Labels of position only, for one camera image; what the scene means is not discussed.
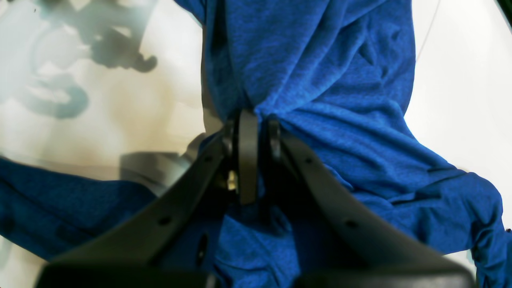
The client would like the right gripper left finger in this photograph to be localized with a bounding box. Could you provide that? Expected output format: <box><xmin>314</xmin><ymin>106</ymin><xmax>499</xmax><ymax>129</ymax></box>
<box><xmin>36</xmin><ymin>110</ymin><xmax>258</xmax><ymax>288</ymax></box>

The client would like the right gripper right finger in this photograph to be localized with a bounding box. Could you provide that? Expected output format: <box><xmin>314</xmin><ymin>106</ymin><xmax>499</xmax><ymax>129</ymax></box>
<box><xmin>267</xmin><ymin>116</ymin><xmax>476</xmax><ymax>288</ymax></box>

